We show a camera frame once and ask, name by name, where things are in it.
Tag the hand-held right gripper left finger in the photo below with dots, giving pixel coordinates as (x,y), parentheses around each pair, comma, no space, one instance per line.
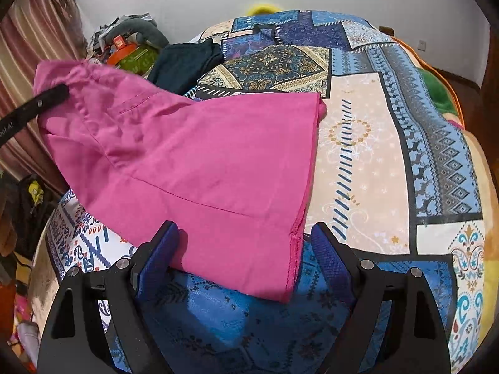
(158,261)

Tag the dark cloth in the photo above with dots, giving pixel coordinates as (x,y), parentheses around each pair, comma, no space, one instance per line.
(179,66)

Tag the green orange fleece blanket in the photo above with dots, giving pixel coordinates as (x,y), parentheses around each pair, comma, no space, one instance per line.
(436,89)

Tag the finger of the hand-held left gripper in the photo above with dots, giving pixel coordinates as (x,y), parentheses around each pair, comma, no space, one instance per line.
(46,97)

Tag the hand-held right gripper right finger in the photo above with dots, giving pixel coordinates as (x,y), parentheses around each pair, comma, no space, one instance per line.
(331,261)

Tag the pile of clothes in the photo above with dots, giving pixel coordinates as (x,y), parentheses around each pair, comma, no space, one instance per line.
(105,31)

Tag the patchwork printed blanket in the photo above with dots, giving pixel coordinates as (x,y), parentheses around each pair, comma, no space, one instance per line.
(370,163)

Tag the striped curtain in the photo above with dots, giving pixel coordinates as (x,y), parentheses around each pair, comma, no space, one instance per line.
(35,27)

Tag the green patterned basket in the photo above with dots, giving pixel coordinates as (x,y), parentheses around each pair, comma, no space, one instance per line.
(136,60)

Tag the black bag yellow print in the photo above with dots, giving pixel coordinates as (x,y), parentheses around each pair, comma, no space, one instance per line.
(35,210)

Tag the white wall outlet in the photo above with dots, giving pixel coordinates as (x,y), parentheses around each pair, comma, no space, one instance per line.
(420,44)

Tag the pink pants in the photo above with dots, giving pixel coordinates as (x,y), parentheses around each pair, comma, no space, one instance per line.
(202,163)

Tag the wooden bed post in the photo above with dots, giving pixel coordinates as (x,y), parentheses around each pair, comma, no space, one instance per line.
(386,29)

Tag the orange box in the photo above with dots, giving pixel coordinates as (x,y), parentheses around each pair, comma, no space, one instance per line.
(119,48)

